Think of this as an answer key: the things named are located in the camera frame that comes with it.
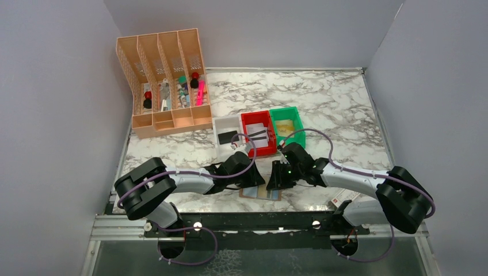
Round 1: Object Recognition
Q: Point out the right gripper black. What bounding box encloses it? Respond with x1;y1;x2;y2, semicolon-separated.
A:
266;159;303;190

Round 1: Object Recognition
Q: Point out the brown leather card holder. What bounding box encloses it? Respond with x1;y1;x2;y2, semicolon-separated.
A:
239;185;281;201

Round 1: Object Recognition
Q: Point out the white card black stripe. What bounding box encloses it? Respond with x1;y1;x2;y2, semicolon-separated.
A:
249;129;276;148

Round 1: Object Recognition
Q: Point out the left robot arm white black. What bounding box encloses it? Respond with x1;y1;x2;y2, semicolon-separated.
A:
114;151;265;236

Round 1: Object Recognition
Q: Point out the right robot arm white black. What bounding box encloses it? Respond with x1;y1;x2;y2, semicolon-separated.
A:
266;143;434;234

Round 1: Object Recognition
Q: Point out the black card in white bin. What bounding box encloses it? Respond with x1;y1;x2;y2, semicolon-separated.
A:
217;131;239;145

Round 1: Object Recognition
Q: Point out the white card in red bin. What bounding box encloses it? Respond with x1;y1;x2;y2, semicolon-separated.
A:
246;123;268;138

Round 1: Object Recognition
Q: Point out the gold card in holder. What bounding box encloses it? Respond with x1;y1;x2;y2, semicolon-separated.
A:
257;189;273;200

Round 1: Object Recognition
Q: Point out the white plastic bin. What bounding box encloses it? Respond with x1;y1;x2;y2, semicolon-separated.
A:
212;114;243;162

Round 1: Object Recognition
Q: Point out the green plastic bin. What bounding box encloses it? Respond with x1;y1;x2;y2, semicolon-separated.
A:
269;106;303;144

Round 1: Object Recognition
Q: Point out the red plastic bin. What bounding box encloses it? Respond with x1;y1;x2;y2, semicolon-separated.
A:
241;110;277;157

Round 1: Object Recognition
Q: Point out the white label with red mark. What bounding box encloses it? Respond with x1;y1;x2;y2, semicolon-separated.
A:
330;190;360;208

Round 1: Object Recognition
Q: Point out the pink highlighter marker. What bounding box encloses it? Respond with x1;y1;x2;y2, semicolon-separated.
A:
196;80;205;106

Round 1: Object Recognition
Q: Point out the red black stamp right slot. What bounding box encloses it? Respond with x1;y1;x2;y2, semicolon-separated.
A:
190;72;200;89

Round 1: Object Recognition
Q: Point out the red black stamp slot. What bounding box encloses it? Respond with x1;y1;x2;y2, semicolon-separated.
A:
143;91;152;109
190;72;200;89

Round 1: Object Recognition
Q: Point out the red black stamp left slot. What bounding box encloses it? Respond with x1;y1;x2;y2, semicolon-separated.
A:
143;91;152;109

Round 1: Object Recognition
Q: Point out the peach plastic desk organizer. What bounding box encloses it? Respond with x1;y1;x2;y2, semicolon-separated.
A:
116;28;213;139

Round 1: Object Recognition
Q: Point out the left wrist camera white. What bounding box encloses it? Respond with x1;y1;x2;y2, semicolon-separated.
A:
231;143;254;155

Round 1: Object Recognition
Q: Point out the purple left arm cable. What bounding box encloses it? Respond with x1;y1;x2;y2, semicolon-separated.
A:
116;133;257;209

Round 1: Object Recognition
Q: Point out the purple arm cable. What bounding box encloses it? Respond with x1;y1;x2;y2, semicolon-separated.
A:
278;128;437;220
116;133;257;209

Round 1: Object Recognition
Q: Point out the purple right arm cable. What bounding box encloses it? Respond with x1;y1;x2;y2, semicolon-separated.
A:
278;128;437;220

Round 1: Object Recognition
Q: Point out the black mounting rail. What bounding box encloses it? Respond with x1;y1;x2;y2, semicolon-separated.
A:
143;211;369;251

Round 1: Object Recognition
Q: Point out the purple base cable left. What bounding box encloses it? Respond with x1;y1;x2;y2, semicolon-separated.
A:
157;227;219;267

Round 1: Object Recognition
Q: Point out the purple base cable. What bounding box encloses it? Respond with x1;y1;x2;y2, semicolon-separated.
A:
157;227;219;267
330;224;395;263

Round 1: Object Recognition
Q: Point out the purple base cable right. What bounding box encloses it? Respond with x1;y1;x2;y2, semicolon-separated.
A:
330;224;395;263

